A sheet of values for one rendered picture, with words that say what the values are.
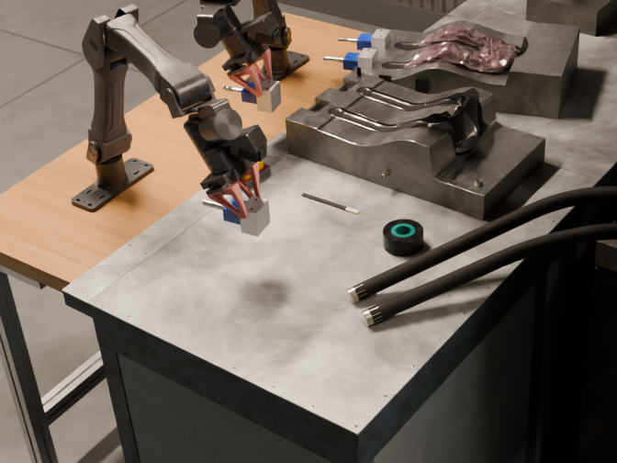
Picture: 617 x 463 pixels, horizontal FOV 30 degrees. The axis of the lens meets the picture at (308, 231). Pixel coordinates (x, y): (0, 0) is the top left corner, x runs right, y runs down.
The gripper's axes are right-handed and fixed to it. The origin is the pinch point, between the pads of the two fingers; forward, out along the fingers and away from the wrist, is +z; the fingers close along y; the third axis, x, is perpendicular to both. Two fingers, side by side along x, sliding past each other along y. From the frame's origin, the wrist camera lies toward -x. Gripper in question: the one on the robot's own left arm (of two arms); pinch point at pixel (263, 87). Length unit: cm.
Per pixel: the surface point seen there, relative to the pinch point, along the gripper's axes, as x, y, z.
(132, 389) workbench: 19, -62, 30
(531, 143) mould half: -46, 9, 35
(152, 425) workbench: 20, -63, 39
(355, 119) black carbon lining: -14.2, 4.0, 15.6
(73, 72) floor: 193, 145, 6
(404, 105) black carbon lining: -20.8, 13.7, 19.5
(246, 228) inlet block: -13.9, -44.5, 11.4
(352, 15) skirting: 111, 223, 48
